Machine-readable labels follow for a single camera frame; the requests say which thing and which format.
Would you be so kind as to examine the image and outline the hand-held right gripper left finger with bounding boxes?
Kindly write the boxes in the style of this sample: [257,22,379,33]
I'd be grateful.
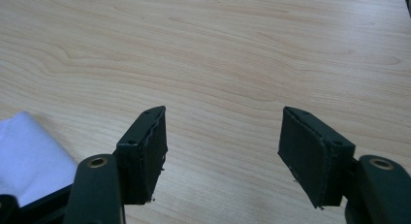
[115,105,169,206]

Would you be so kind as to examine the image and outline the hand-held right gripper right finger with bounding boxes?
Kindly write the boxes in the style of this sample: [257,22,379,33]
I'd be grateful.
[277,106,356,209]

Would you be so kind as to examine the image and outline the light purple sock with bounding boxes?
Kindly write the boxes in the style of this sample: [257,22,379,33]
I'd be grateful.
[0,111,79,208]

